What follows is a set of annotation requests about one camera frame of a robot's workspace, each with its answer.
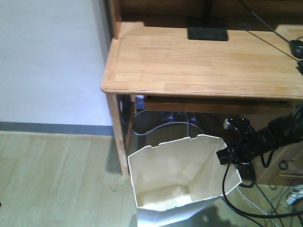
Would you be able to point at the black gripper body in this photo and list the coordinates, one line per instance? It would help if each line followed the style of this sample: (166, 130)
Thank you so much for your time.
(245, 150)

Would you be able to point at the white trash bin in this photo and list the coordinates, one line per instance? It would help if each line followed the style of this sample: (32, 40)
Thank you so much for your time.
(176, 179)

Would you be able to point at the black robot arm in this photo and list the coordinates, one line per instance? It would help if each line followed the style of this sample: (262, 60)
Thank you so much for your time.
(280, 132)

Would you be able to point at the white power strip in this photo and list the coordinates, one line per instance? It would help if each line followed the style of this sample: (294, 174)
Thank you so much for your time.
(296, 194)

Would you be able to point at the wooden desk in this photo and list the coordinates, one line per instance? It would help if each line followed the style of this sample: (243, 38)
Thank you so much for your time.
(150, 54)

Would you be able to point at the black keyboard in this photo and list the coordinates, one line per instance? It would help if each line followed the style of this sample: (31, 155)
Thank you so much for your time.
(300, 66)

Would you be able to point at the black computer mouse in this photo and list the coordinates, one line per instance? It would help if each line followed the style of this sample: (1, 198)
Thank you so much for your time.
(296, 48)

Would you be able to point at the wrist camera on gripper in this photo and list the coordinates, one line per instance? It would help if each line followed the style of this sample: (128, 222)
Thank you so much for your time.
(240, 124)

